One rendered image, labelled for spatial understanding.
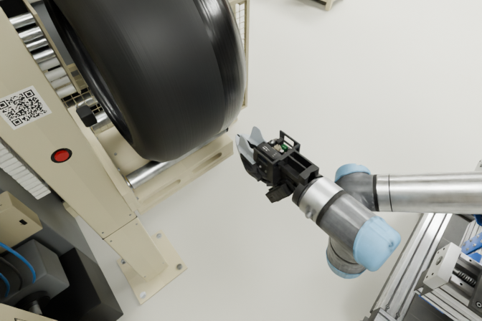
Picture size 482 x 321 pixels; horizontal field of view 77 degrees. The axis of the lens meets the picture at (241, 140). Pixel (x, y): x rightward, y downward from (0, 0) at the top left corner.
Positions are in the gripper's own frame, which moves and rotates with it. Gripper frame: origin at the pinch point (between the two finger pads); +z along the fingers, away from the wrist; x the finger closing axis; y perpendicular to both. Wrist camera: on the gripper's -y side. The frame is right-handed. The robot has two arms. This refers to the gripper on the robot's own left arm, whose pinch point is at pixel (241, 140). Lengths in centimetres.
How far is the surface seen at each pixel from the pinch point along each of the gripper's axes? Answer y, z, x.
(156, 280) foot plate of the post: -107, 37, 34
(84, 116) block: -8, 45, 23
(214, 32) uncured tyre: 21.0, 9.1, -2.9
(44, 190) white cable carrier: -11, 29, 41
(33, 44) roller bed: 7, 67, 24
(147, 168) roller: -17.0, 22.9, 17.1
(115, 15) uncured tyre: 28.0, 14.3, 12.5
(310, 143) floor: -106, 48, -91
